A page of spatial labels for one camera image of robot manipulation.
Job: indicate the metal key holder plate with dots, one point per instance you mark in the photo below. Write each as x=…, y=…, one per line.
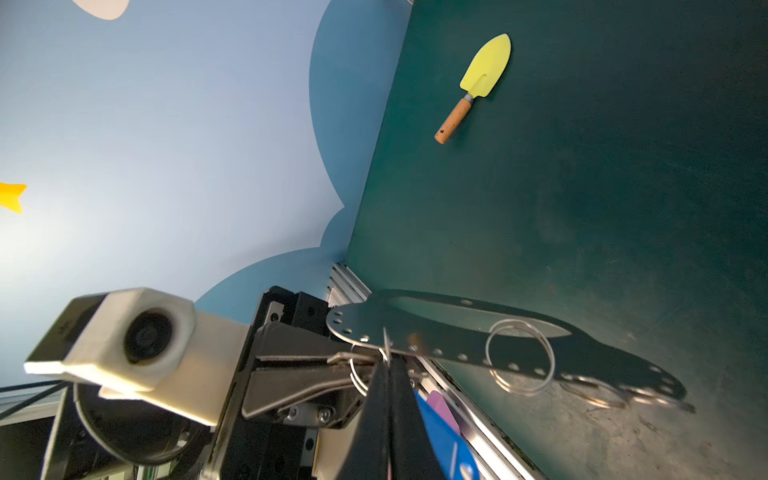
x=523, y=351

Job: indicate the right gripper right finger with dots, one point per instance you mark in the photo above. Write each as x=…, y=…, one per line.
x=411, y=452

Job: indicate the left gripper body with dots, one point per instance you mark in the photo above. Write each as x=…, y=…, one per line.
x=288, y=327

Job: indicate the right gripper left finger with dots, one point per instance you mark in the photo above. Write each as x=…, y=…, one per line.
x=368, y=456

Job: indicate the purple toy shovel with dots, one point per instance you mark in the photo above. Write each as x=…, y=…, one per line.
x=438, y=403

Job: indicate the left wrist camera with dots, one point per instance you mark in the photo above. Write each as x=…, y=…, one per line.
x=144, y=344

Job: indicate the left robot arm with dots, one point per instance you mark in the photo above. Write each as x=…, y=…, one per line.
x=91, y=434

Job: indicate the green trowel wooden handle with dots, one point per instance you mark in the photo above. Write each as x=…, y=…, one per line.
x=481, y=76

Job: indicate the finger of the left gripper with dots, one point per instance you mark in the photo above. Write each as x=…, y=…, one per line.
x=314, y=394

